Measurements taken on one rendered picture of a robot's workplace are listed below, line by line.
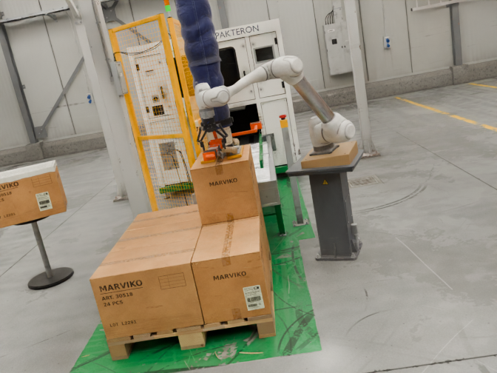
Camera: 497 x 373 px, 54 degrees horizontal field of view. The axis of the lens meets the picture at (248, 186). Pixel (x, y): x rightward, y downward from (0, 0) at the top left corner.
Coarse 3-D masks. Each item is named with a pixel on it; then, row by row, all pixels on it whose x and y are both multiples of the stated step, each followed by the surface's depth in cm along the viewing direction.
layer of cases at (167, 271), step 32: (160, 224) 359; (192, 224) 345; (224, 224) 332; (256, 224) 320; (128, 256) 307; (160, 256) 297; (192, 256) 289; (224, 256) 278; (256, 256) 277; (96, 288) 284; (128, 288) 284; (160, 288) 283; (192, 288) 283; (224, 288) 282; (256, 288) 282; (128, 320) 289; (160, 320) 289; (192, 320) 288; (224, 320) 288
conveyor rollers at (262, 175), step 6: (252, 144) 611; (258, 144) 602; (264, 144) 594; (252, 150) 569; (258, 150) 567; (264, 150) 559; (258, 156) 533; (264, 156) 525; (258, 162) 506; (264, 162) 498; (258, 168) 480; (264, 168) 472; (258, 174) 455; (264, 174) 447; (258, 180) 430; (264, 180) 428
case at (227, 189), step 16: (224, 160) 339; (240, 160) 329; (192, 176) 330; (208, 176) 330; (224, 176) 329; (240, 176) 329; (256, 176) 389; (208, 192) 333; (224, 192) 332; (240, 192) 332; (256, 192) 351; (208, 208) 335; (224, 208) 335; (240, 208) 335; (256, 208) 335
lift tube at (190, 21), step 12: (180, 0) 320; (192, 0) 318; (204, 0) 321; (180, 12) 322; (192, 12) 319; (204, 12) 322; (180, 24) 329; (192, 24) 322; (204, 24) 323; (192, 36) 324; (192, 48) 326; (204, 48) 325; (216, 48) 332; (192, 60) 330; (204, 60) 328; (216, 60) 331
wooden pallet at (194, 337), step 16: (272, 288) 342; (272, 304) 322; (240, 320) 287; (256, 320) 287; (272, 320) 287; (128, 336) 292; (144, 336) 291; (160, 336) 291; (192, 336) 291; (272, 336) 290; (112, 352) 295; (128, 352) 297
